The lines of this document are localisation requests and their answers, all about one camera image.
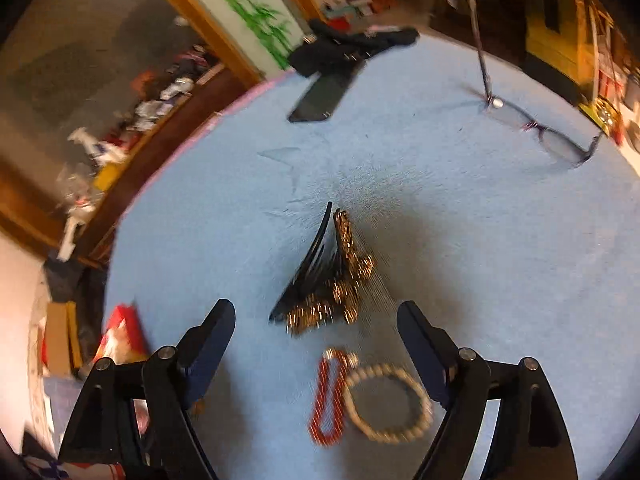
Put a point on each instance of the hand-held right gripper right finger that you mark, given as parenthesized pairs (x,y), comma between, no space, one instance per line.
(420,350)

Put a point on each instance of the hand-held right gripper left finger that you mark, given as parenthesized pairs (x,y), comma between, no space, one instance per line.
(212,355)

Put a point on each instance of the red cardboard box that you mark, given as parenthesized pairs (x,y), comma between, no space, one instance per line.
(120,330)

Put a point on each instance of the light blue blanket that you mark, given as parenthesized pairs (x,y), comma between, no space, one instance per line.
(450,220)

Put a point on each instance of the brown cardboard box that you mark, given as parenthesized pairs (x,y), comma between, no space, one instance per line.
(57,335)

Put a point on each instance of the dark blue bag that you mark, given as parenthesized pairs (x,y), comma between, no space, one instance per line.
(67,280)

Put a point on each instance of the white plastic bottle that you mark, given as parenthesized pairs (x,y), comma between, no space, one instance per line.
(72,232)

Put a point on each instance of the purple framed eyeglasses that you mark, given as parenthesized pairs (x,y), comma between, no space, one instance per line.
(555,142)

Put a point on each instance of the pile of small packets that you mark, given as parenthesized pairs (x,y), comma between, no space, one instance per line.
(150,105)

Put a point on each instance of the black smartphone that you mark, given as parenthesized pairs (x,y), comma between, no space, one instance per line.
(320,100)

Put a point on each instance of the black fabric bag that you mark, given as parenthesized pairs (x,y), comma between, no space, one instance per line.
(330,52)

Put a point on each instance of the wooden framed mirror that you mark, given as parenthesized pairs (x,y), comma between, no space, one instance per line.
(75,60)

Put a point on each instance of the yellow wooden cabinet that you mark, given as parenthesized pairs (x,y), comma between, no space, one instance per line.
(555,35)

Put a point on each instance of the green bamboo wall sticker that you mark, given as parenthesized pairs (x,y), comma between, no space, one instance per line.
(255,15)

